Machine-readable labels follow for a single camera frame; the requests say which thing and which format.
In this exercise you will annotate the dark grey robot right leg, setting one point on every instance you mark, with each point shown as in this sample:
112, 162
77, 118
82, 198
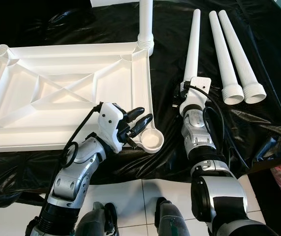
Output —
172, 221

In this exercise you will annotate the dark grey robot left leg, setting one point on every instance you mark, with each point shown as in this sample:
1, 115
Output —
96, 221

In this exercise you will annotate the white plastic children table top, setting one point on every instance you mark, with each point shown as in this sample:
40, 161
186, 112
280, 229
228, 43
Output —
61, 73

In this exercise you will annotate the dark grey robot leg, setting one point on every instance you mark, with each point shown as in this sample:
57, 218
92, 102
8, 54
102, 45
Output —
172, 221
96, 221

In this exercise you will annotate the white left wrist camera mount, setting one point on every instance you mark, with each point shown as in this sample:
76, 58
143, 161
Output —
110, 120

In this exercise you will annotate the black plastic table cover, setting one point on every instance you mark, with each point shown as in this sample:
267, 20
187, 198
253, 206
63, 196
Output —
170, 64

